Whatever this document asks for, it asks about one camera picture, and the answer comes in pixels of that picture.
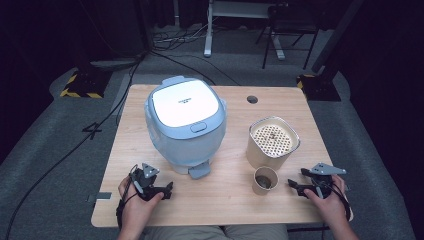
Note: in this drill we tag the person's right hand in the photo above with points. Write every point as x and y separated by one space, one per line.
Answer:
328 208

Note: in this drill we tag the dark wet tea residue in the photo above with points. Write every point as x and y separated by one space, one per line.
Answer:
263 181

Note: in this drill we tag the grey floor tape piece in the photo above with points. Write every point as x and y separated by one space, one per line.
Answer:
101 196

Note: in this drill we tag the white desk frame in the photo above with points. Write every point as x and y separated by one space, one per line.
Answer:
208 40

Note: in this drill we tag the person's left hand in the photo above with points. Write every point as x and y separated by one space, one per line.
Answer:
136 210

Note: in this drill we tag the black stand base hazard tape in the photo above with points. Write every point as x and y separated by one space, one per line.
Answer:
321 88
83 85

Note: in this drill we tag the light blue rice cooker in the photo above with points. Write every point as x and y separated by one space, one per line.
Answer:
186 140

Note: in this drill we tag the beige container with perforated strainer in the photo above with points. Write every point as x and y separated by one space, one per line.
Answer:
263 156

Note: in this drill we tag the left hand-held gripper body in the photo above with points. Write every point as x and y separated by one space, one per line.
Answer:
146 181

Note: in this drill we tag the black chair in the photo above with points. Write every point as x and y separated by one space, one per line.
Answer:
286 25

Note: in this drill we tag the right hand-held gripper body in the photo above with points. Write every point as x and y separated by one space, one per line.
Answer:
321 181

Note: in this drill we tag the person's khaki trousers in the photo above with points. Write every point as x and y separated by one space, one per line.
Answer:
213 232

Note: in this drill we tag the brown paper cup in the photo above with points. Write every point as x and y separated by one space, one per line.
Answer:
258 190

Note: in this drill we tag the dark slanted stand pole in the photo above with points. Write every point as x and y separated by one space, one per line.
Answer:
336 36

